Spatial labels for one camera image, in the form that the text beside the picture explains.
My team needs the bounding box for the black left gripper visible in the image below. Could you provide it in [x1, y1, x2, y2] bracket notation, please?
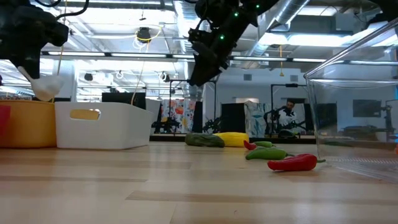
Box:
[0, 0, 69, 80]

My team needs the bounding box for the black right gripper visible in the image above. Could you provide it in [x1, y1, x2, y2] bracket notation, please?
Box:
[187, 18, 246, 87]

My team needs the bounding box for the dark green cucumber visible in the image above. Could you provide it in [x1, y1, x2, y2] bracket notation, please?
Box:
[184, 133, 225, 148]

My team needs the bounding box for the small red chili pepper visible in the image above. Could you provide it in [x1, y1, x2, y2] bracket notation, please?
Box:
[243, 139, 258, 151]

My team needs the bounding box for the green jalapeno pepper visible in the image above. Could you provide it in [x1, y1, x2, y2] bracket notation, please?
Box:
[244, 147, 295, 161]

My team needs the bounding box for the white pillar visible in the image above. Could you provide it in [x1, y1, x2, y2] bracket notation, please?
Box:
[51, 60, 78, 102]

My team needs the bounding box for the colourful floral curtain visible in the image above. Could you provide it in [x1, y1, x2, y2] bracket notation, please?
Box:
[160, 98, 197, 134]

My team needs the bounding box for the black panel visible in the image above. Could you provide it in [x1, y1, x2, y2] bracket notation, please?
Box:
[221, 103, 246, 133]

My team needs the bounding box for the yellow plastic bin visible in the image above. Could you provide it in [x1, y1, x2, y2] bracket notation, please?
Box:
[0, 99, 102, 149]

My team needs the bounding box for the red plastic bin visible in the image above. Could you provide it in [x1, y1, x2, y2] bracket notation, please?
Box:
[0, 105, 12, 138]

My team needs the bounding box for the white teal floral cloth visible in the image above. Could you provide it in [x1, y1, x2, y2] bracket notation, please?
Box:
[244, 100, 267, 138]

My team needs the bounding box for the long ceiling light strip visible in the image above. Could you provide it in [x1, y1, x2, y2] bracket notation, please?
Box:
[40, 50, 327, 63]

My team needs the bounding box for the black lab equipment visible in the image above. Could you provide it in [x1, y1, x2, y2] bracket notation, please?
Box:
[154, 118, 175, 134]

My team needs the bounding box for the yellow pepper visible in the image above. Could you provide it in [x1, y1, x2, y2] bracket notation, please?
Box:
[213, 131, 250, 148]

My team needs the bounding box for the black computer monitor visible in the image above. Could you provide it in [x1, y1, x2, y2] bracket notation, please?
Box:
[101, 92, 146, 108]

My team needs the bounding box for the person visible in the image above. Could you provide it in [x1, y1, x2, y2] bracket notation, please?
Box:
[273, 98, 307, 138]

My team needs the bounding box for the white plastic bin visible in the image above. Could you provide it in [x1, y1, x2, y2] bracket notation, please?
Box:
[55, 101, 162, 151]

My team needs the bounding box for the clear plastic bin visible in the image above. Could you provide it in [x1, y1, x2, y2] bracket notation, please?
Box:
[303, 19, 398, 184]

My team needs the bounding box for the black frame stand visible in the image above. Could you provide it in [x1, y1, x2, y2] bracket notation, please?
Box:
[270, 83, 304, 131]
[169, 79, 218, 109]

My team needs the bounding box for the thin yellow cord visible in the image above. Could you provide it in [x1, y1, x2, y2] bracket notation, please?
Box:
[130, 26, 163, 104]

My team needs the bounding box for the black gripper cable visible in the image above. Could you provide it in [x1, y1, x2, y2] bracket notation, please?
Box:
[34, 0, 91, 20]

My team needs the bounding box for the black ceiling cord reel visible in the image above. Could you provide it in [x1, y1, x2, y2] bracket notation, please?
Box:
[136, 27, 152, 44]

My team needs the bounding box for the slanted silver ceiling duct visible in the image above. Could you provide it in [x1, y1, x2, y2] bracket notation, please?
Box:
[247, 0, 301, 63]

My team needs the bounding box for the dark wall panel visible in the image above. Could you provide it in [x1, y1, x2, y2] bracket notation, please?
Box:
[353, 99, 384, 118]

